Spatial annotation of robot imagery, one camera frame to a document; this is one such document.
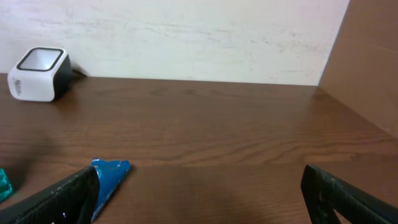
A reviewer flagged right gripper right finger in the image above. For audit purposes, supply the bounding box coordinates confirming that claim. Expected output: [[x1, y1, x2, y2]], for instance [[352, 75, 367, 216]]
[[300, 164, 397, 224]]

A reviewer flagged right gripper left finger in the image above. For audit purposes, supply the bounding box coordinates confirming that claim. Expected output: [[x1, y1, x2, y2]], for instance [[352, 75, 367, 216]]
[[1, 166, 100, 223]]

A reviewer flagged blue Oreo cookie pack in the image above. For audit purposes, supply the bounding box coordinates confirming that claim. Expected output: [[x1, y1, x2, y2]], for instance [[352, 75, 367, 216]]
[[91, 159, 131, 222]]

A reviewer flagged teal mouthwash bottle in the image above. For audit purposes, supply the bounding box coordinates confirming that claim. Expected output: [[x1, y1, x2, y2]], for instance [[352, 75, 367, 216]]
[[0, 169, 13, 202]]

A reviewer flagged white barcode scanner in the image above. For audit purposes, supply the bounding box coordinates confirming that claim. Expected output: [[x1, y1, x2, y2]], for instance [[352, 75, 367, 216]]
[[7, 47, 73, 102]]

